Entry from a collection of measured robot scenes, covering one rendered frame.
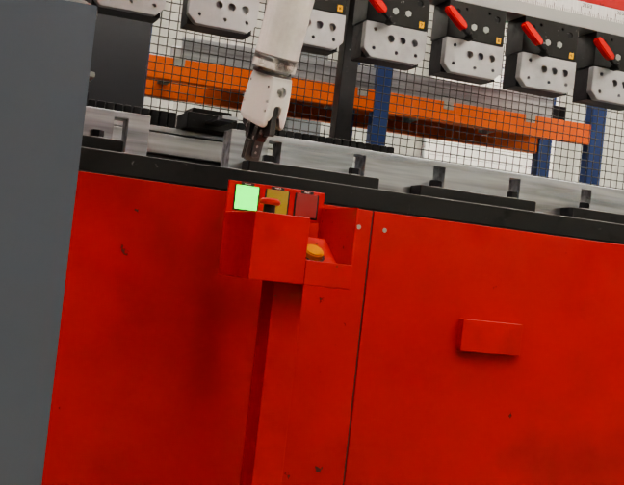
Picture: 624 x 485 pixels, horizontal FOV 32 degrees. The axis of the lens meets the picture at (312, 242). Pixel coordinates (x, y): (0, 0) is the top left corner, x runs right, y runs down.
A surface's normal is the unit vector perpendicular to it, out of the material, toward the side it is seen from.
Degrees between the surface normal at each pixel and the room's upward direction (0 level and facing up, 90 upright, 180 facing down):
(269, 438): 90
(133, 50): 90
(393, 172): 90
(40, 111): 90
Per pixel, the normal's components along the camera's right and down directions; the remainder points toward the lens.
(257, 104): -0.79, -0.03
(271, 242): 0.41, 0.02
